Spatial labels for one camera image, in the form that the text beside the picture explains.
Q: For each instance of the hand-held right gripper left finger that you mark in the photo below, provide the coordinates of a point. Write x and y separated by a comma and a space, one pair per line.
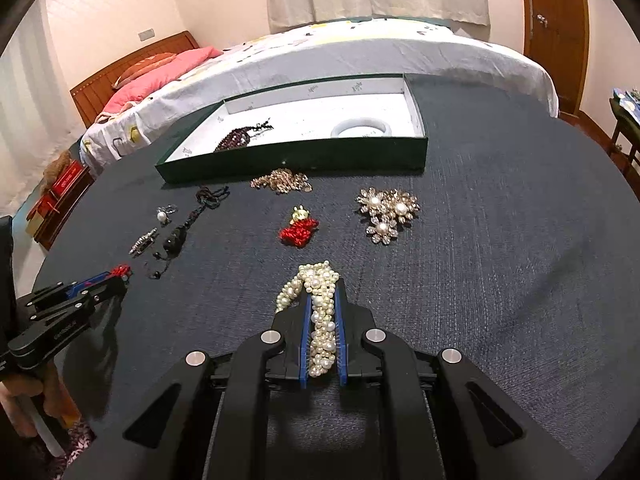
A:
303, 342

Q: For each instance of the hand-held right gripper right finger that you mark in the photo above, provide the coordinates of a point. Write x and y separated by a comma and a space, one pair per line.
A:
342, 342

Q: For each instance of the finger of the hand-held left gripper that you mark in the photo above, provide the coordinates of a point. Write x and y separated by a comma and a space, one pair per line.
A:
85, 282
102, 292

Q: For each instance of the small red tassel charm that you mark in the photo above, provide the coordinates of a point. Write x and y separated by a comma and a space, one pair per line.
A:
120, 270

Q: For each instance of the rhinestone hair clip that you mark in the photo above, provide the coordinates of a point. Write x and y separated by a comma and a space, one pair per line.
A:
142, 242

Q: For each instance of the red knot charm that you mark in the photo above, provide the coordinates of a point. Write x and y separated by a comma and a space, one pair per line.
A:
297, 234

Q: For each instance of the gold pearl flower brooch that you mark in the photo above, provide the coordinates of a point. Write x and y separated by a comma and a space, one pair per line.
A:
385, 230

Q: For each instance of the green box with white lining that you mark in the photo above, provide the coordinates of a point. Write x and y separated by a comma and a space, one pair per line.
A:
300, 161

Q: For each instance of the person's left hand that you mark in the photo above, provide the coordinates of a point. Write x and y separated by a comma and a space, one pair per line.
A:
25, 395

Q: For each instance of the wooden nightstand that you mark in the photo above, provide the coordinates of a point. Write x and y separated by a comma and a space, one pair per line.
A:
60, 215

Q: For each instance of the red gift box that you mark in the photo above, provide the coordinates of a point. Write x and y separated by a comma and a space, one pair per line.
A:
70, 177

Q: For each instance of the floral patterned cloth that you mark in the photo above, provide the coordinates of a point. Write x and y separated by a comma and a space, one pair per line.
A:
75, 452

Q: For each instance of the brown teddy bear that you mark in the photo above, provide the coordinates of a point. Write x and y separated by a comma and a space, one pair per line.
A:
56, 167

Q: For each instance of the wooden headboard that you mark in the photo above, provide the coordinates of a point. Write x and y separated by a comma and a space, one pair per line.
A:
100, 90

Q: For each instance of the pink pillow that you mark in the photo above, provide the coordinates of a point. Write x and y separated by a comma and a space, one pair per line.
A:
150, 82

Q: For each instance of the white jade bangle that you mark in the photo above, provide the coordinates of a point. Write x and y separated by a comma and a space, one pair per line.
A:
337, 130

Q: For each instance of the orange patterned pillow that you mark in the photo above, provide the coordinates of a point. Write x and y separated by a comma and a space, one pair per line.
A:
145, 67

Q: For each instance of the bed with patterned white sheet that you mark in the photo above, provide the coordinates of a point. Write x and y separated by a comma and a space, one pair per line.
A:
350, 55

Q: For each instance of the dark wooden chair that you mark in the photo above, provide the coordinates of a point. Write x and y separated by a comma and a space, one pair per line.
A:
625, 130

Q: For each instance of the brown wooden door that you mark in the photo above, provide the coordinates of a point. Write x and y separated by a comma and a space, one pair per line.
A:
555, 35

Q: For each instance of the sheer white wall curtain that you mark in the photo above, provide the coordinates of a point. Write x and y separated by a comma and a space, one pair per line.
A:
30, 125

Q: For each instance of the grey wall socket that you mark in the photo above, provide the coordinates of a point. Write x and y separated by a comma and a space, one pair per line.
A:
146, 34

